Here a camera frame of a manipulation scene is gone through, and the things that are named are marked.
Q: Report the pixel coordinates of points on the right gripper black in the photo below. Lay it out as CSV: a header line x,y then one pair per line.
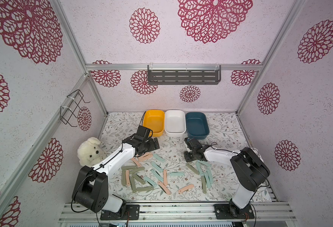
x,y
191,153

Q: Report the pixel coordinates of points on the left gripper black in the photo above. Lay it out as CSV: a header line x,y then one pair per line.
x,y
153,146

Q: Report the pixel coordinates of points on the olive fruit knife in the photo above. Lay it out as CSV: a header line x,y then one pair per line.
x,y
192,169
137,170
133,184
204,184
144,189
123,178
129,167
138,178

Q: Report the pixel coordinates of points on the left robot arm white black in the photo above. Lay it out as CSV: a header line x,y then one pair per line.
x,y
91,187

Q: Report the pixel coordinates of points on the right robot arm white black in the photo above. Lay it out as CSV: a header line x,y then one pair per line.
x,y
249,168

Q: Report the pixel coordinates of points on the pink folded fruit knife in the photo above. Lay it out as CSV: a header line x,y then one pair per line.
x,y
165,182
164,188
188,187
145,157
127,177
136,162

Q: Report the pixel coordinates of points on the yellow plastic storage box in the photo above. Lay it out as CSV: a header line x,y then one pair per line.
x,y
154,120

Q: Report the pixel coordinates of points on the dark teal storage box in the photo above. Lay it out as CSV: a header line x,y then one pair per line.
x,y
197,125

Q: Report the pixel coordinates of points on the white plastic storage box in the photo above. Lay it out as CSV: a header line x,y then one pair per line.
x,y
175,123

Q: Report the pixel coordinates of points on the floral patterned table mat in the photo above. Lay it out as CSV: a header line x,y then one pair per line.
x,y
225,133

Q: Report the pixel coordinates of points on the white plush teddy bear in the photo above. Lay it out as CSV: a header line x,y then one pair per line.
x,y
90,152

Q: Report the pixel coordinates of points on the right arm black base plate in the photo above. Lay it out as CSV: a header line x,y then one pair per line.
x,y
227,211

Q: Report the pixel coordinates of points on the grey wall shelf rack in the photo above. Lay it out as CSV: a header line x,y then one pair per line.
x,y
183,77

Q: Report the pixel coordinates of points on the aluminium front rail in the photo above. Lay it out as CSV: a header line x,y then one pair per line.
x,y
189,212

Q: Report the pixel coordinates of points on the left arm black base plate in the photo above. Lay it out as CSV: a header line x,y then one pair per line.
x,y
126,212

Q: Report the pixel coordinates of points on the black wire wall rack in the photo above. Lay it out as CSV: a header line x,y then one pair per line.
x,y
68,112

